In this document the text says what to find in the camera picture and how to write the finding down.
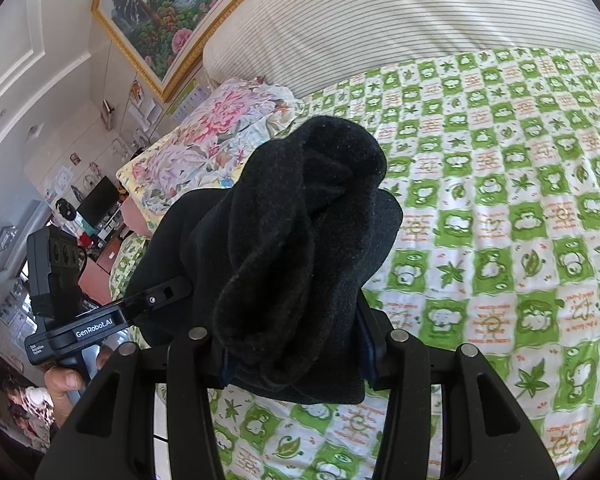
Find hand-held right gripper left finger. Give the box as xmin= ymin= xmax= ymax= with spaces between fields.
xmin=35 ymin=327 xmax=232 ymax=480

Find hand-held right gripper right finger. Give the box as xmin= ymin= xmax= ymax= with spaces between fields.
xmin=357 ymin=300 xmax=563 ymax=480

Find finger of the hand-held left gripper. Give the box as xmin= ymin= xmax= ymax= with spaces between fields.
xmin=115 ymin=275 xmax=194 ymax=324

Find black pants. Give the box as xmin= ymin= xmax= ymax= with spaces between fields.
xmin=127 ymin=115 xmax=405 ymax=406

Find person's left hand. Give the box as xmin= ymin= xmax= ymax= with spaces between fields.
xmin=44 ymin=347 xmax=116 ymax=429

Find green printed pillow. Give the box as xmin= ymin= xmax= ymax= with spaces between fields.
xmin=109 ymin=232 xmax=148 ymax=303

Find pink pillow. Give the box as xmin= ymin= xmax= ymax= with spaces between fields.
xmin=122 ymin=195 xmax=153 ymax=236

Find black monitor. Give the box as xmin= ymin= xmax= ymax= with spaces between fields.
xmin=76 ymin=176 xmax=119 ymax=226

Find floral pillow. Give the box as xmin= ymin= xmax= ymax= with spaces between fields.
xmin=116 ymin=77 xmax=311 ymax=226

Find green printed bed sheet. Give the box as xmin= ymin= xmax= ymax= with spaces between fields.
xmin=152 ymin=47 xmax=600 ymax=480

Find gold framed floral painting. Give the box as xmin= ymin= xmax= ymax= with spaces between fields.
xmin=91 ymin=0 xmax=293 ymax=103

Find striped white headboard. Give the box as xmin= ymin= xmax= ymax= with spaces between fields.
xmin=202 ymin=0 xmax=600 ymax=98

